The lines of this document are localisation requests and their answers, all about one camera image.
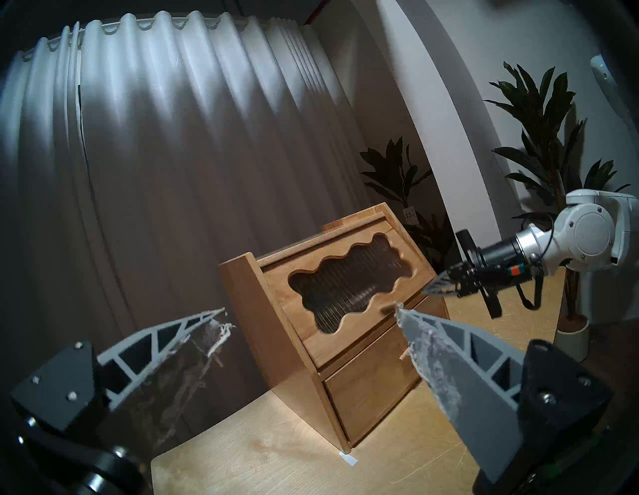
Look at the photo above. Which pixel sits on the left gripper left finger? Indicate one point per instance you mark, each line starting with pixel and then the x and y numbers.
pixel 135 349

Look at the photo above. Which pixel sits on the tall dark leafy plant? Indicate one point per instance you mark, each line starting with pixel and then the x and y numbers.
pixel 394 169

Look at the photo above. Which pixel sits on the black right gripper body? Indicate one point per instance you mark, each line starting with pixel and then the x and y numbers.
pixel 494 259

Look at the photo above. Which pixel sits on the white curved arch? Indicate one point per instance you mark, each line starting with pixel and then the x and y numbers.
pixel 449 124

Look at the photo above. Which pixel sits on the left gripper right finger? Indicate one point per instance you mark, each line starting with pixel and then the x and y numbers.
pixel 474 389

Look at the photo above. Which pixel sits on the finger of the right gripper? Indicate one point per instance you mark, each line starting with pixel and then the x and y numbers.
pixel 448 281
pixel 448 291

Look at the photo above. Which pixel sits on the short white tape strip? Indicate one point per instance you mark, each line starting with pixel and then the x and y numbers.
pixel 348 459

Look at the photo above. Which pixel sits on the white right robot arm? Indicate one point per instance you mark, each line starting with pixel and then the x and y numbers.
pixel 589 234

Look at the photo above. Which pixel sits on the white robot body shell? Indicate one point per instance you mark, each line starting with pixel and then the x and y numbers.
pixel 606 85

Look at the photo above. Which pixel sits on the wooden cabinet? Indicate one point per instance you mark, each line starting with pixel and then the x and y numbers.
pixel 259 309

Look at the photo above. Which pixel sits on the grey pleated curtain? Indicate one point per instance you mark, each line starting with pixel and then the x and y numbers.
pixel 174 149

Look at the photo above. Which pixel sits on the wooden drawer with knob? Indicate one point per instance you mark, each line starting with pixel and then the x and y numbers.
pixel 369 389

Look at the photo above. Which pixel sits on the white round plant pot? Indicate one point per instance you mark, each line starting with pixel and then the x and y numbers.
pixel 571 344

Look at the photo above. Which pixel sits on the white plant tag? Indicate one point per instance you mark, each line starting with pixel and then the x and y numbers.
pixel 410 213

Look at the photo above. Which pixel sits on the leafy plant in white pot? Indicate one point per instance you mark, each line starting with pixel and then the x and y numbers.
pixel 544 115

